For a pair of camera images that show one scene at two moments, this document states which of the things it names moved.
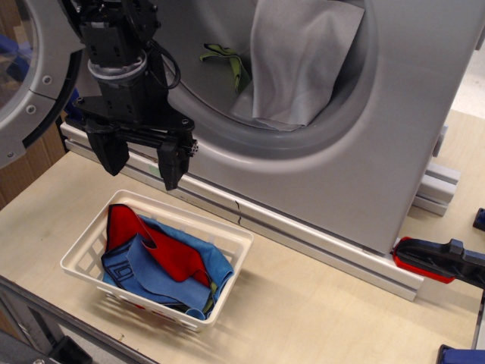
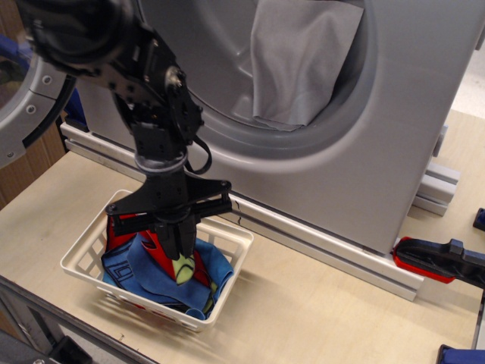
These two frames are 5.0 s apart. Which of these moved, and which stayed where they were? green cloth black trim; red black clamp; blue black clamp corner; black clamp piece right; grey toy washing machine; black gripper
Moved: black gripper; green cloth black trim
Stayed: blue black clamp corner; red black clamp; grey toy washing machine; black clamp piece right
